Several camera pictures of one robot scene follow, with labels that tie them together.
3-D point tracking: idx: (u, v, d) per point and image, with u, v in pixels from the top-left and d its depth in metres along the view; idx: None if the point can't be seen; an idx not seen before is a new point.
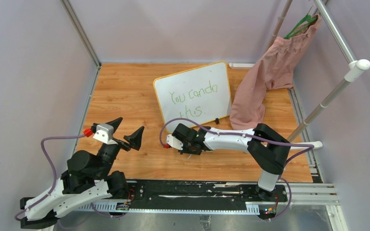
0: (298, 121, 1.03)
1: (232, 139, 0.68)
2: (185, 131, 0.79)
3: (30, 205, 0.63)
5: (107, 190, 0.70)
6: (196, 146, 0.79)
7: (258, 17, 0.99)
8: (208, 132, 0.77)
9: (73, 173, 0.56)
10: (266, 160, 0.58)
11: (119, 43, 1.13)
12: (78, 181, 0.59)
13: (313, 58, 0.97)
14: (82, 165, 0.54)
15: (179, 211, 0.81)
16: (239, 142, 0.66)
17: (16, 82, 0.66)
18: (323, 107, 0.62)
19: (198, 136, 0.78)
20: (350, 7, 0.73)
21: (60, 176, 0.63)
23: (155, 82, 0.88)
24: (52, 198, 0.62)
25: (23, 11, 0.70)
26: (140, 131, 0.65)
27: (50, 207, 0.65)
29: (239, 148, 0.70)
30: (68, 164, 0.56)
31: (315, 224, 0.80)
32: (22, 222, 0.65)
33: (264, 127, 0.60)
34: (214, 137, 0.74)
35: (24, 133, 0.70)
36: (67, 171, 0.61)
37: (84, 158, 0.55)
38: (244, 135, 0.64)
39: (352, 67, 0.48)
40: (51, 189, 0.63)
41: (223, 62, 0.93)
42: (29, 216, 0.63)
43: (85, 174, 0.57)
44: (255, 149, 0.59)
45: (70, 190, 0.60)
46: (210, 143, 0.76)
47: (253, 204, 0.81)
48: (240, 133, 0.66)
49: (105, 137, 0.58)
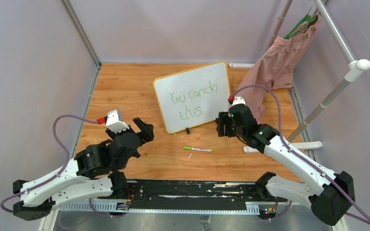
0: (298, 121, 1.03)
1: (304, 169, 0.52)
2: (248, 119, 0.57)
3: (31, 187, 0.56)
5: (111, 187, 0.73)
6: (248, 141, 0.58)
7: (258, 17, 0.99)
8: (277, 135, 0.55)
9: (116, 150, 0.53)
10: (329, 209, 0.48)
11: (119, 43, 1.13)
12: (99, 162, 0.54)
13: (314, 58, 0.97)
14: (136, 146, 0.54)
15: (179, 211, 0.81)
16: (310, 176, 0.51)
17: (16, 82, 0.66)
18: (324, 107, 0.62)
19: (258, 134, 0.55)
20: (350, 7, 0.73)
21: (74, 157, 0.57)
23: (155, 82, 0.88)
24: (63, 179, 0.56)
25: (23, 10, 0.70)
26: (152, 126, 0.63)
27: (54, 191, 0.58)
29: (298, 175, 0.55)
30: (117, 140, 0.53)
31: (315, 224, 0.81)
32: (17, 206, 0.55)
33: (349, 180, 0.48)
34: (280, 149, 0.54)
35: (24, 133, 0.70)
36: (85, 150, 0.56)
37: (135, 138, 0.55)
38: (324, 175, 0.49)
39: (352, 66, 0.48)
40: (61, 170, 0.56)
41: (223, 62, 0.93)
42: (28, 199, 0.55)
43: (123, 156, 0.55)
44: (330, 198, 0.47)
45: (85, 173, 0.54)
46: (270, 151, 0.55)
47: (253, 204, 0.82)
48: (319, 169, 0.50)
49: (115, 116, 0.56)
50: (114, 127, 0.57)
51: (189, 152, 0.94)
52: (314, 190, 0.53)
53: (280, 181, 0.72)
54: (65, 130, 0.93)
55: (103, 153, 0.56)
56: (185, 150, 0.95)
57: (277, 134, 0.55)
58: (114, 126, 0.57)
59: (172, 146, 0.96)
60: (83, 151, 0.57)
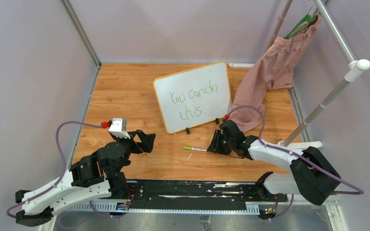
0: (298, 121, 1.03)
1: (277, 154, 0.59)
2: (235, 131, 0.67)
3: (30, 198, 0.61)
5: (108, 189, 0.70)
6: (237, 150, 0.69)
7: (258, 18, 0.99)
8: (257, 139, 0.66)
9: (101, 161, 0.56)
10: (305, 183, 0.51)
11: (119, 43, 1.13)
12: (92, 173, 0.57)
13: (314, 58, 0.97)
14: (118, 156, 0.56)
15: (179, 211, 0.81)
16: (283, 158, 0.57)
17: (16, 82, 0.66)
18: (323, 107, 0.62)
19: (243, 142, 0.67)
20: (350, 7, 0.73)
21: (69, 168, 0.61)
23: (155, 82, 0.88)
24: (59, 190, 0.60)
25: (23, 10, 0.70)
26: (152, 137, 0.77)
27: (51, 201, 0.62)
29: (280, 164, 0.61)
30: (101, 152, 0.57)
31: (315, 224, 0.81)
32: (18, 215, 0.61)
33: (316, 152, 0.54)
34: (259, 147, 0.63)
35: (24, 133, 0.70)
36: (78, 162, 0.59)
37: (119, 148, 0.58)
38: (291, 152, 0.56)
39: (352, 67, 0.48)
40: (57, 182, 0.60)
41: (223, 62, 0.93)
42: (28, 209, 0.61)
43: (110, 166, 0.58)
44: (298, 169, 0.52)
45: (80, 183, 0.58)
46: (254, 152, 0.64)
47: (253, 204, 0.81)
48: (286, 148, 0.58)
49: (120, 125, 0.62)
50: (116, 134, 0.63)
51: (189, 152, 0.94)
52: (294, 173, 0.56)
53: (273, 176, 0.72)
54: (65, 134, 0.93)
55: (96, 164, 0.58)
56: (185, 150, 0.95)
57: (257, 139, 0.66)
58: (116, 133, 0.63)
59: (172, 146, 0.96)
60: (76, 163, 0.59)
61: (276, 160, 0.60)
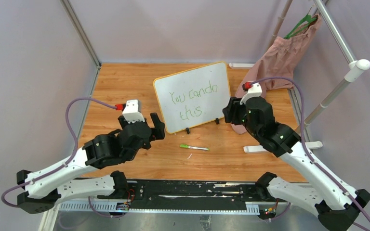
0: (298, 121, 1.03)
1: (325, 186, 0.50)
2: (268, 117, 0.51)
3: (36, 178, 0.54)
5: (112, 186, 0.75)
6: (264, 144, 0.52)
7: (258, 18, 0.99)
8: (298, 141, 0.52)
9: (126, 140, 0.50)
10: (344, 224, 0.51)
11: (119, 43, 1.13)
12: (110, 152, 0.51)
13: (314, 58, 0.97)
14: (147, 135, 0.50)
15: (179, 211, 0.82)
16: (331, 193, 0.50)
17: (16, 82, 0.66)
18: (323, 107, 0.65)
19: (279, 137, 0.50)
20: (350, 7, 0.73)
21: (82, 146, 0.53)
23: (155, 82, 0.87)
24: (69, 170, 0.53)
25: (24, 11, 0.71)
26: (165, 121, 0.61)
27: (59, 183, 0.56)
29: (312, 185, 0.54)
30: (127, 129, 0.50)
31: (314, 224, 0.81)
32: (21, 197, 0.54)
33: (368, 199, 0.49)
34: (302, 160, 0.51)
35: (24, 133, 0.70)
36: (95, 138, 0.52)
37: (147, 129, 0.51)
38: (348, 195, 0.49)
39: (352, 67, 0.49)
40: (68, 160, 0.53)
41: (223, 62, 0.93)
42: (33, 190, 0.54)
43: (132, 146, 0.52)
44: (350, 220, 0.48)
45: (95, 162, 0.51)
46: (288, 158, 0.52)
47: (253, 204, 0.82)
48: (343, 187, 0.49)
49: (136, 106, 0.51)
50: (129, 117, 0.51)
51: (189, 152, 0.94)
52: (328, 203, 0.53)
53: (282, 183, 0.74)
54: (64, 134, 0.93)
55: (112, 143, 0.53)
56: (185, 150, 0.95)
57: (298, 140, 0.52)
58: (129, 117, 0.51)
59: (172, 146, 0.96)
60: (91, 140, 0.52)
61: (317, 185, 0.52)
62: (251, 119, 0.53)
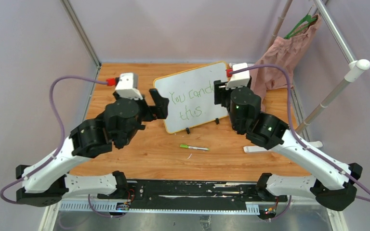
0: (297, 121, 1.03)
1: (323, 169, 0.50)
2: (255, 110, 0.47)
3: (30, 173, 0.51)
5: (115, 185, 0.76)
6: (252, 138, 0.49)
7: (258, 18, 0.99)
8: (287, 130, 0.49)
9: (109, 123, 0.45)
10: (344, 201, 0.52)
11: (119, 43, 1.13)
12: (96, 137, 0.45)
13: (314, 58, 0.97)
14: (131, 113, 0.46)
15: (179, 211, 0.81)
16: (329, 174, 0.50)
17: (16, 82, 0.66)
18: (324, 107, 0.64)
19: (268, 129, 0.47)
20: (350, 7, 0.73)
21: (69, 135, 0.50)
23: (155, 82, 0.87)
24: (59, 162, 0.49)
25: (23, 11, 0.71)
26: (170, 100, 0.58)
27: (54, 175, 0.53)
29: (308, 170, 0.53)
30: (109, 112, 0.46)
31: (316, 224, 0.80)
32: (19, 194, 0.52)
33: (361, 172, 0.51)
34: (296, 147, 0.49)
35: (25, 133, 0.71)
36: (79, 126, 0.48)
37: (133, 106, 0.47)
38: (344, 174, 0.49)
39: (352, 66, 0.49)
40: (56, 152, 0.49)
41: (223, 62, 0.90)
42: (29, 186, 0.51)
43: (121, 129, 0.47)
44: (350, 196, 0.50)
45: (82, 151, 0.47)
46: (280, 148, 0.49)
47: (253, 204, 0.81)
48: (338, 167, 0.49)
49: (131, 81, 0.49)
50: (125, 94, 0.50)
51: (189, 152, 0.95)
52: (325, 184, 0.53)
53: (278, 179, 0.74)
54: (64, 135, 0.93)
55: (101, 129, 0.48)
56: (185, 150, 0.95)
57: (287, 128, 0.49)
58: (125, 93, 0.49)
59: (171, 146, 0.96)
60: (77, 128, 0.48)
61: (313, 169, 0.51)
62: (236, 114, 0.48)
